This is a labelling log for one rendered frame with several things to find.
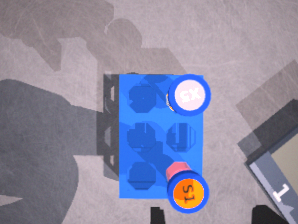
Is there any blue-capped tube marked x5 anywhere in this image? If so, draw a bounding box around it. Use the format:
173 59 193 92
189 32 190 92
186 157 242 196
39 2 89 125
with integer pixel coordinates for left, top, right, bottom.
166 74 211 117

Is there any blue tube rack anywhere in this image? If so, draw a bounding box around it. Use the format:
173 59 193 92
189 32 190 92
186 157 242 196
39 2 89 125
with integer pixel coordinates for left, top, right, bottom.
119 75 203 199

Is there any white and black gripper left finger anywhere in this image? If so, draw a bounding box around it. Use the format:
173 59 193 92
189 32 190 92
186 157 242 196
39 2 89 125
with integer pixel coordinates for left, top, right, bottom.
150 207 166 224

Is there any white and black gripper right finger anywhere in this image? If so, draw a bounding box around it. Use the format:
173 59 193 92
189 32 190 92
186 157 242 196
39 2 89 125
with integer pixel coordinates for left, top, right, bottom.
251 205 289 224

